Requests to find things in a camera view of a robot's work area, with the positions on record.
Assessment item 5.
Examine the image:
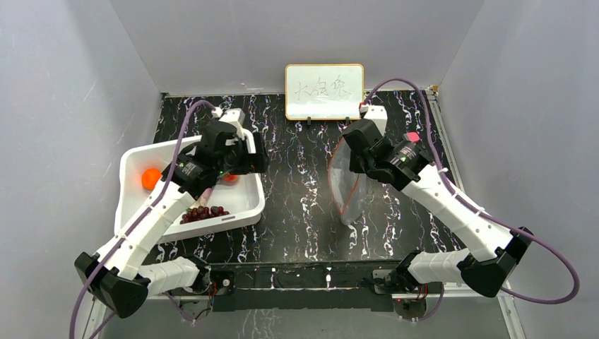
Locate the orange toy fruit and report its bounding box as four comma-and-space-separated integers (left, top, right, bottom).
222, 174, 238, 183

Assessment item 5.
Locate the clear zip top bag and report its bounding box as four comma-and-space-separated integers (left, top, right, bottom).
327, 138, 367, 225

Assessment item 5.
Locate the orange toy tangerine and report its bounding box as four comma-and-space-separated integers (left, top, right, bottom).
141, 168, 162, 191

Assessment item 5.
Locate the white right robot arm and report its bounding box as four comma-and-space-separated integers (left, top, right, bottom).
342, 119, 531, 297

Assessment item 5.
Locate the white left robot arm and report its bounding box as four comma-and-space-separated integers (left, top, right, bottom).
75, 121, 268, 319

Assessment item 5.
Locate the white plastic bin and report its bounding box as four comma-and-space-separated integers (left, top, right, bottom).
114, 140, 266, 243

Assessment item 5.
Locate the pink whiteboard eraser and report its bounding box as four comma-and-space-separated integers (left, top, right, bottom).
404, 132, 420, 143

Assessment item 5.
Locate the white toy mushroom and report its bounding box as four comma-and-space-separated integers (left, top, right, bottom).
190, 195, 208, 209

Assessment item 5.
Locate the dark red grape bunch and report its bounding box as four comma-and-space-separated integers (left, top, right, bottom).
179, 206, 230, 225

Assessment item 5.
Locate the small whiteboard with writing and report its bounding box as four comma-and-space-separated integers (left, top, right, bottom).
285, 64, 364, 121

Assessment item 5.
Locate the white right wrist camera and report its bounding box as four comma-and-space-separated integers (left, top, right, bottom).
360, 105, 388, 136

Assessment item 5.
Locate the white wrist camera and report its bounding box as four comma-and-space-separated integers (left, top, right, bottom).
211, 107, 245, 140
360, 105, 388, 136

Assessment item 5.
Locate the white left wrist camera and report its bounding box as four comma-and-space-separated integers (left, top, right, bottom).
211, 107, 245, 140

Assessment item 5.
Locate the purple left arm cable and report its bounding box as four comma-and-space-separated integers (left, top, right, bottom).
69, 99, 218, 339

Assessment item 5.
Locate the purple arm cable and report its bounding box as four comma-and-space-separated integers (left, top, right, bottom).
359, 78, 581, 306
69, 99, 218, 339

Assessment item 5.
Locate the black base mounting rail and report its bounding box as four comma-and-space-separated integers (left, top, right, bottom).
95, 259, 511, 314

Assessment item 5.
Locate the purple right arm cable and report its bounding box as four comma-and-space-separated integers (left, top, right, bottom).
359, 78, 581, 306

